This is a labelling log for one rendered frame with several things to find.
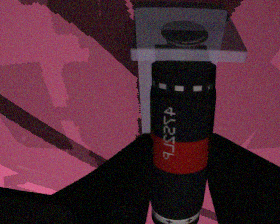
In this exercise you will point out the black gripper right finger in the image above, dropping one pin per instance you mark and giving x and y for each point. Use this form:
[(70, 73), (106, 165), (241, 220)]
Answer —
[(245, 188)]

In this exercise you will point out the black cylindrical battery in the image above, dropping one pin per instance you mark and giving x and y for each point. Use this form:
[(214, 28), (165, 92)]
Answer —
[(183, 106)]

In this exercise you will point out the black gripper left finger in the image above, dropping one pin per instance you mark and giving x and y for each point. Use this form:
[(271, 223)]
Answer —
[(118, 192)]

